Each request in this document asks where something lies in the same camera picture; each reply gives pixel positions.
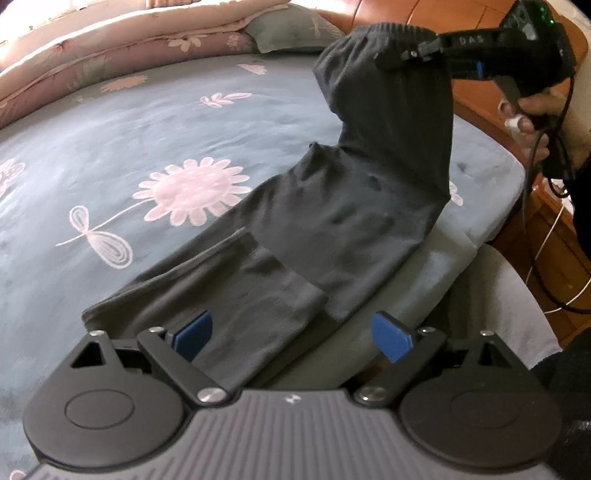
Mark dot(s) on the white mattress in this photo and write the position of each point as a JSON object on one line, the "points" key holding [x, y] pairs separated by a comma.
{"points": [[512, 304]]}

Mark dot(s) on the person's right hand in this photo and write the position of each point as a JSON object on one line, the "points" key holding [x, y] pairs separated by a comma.
{"points": [[538, 108]]}

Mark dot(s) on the green floral bed sheet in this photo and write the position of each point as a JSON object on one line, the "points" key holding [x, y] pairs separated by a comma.
{"points": [[115, 138]]}

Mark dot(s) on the wooden headboard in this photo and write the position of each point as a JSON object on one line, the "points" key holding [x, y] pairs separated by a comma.
{"points": [[489, 115]]}

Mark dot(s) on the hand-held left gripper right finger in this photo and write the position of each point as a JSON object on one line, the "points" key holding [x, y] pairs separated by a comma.
{"points": [[390, 337]]}

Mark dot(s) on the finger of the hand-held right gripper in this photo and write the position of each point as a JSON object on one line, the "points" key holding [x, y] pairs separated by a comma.
{"points": [[406, 55]]}

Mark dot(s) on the person's black clothing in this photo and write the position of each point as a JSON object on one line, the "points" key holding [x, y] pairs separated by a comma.
{"points": [[568, 406]]}

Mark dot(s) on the dark grey pants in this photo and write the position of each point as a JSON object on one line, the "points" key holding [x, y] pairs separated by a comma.
{"points": [[332, 217]]}

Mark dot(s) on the pink floral quilt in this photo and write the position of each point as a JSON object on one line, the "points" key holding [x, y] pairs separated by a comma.
{"points": [[115, 46]]}

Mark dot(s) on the green pillow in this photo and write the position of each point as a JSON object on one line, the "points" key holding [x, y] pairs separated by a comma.
{"points": [[295, 30]]}

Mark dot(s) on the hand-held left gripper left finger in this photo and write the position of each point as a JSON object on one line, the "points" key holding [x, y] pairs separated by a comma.
{"points": [[194, 334]]}

